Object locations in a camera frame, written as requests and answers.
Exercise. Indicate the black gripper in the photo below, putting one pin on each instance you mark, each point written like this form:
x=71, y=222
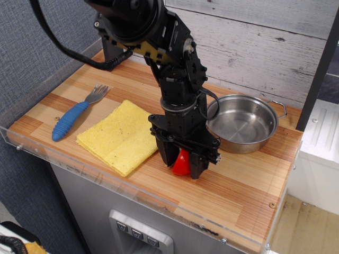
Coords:
x=186, y=130

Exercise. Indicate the red half-round fruit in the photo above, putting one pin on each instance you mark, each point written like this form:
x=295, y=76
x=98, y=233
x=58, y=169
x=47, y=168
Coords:
x=182, y=165

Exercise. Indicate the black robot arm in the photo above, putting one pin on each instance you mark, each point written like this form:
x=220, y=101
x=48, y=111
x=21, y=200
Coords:
x=159, y=35

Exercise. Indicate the yellow folded cloth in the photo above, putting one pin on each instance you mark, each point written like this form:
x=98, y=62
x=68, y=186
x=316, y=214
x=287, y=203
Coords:
x=122, y=140

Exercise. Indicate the stainless steel pot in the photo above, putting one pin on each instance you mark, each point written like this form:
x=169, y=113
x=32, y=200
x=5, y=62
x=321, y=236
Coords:
x=244, y=123

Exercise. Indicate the silver dispenser button panel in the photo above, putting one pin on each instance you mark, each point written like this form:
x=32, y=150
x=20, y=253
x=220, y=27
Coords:
x=133, y=236

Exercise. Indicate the grey toy fridge cabinet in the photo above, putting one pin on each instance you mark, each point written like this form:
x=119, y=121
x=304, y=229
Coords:
x=91, y=199

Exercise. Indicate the white toy sink unit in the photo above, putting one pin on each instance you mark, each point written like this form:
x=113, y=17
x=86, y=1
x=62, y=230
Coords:
x=314, y=175

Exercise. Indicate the yellow object at corner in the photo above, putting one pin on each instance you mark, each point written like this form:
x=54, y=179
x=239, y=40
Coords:
x=35, y=248

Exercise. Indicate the clear acrylic table guard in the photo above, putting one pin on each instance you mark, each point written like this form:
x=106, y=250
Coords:
x=231, y=200

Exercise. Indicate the blue handled fork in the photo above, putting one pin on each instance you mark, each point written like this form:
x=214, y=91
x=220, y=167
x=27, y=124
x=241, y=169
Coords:
x=66, y=122

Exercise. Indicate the black left upright post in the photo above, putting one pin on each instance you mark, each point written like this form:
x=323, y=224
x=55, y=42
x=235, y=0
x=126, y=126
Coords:
x=114, y=55

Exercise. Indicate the black upright post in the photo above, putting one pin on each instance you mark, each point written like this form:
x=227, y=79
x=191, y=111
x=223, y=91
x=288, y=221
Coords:
x=114, y=55
x=319, y=76

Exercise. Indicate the black right upright post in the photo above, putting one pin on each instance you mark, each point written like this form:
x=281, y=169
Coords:
x=319, y=76

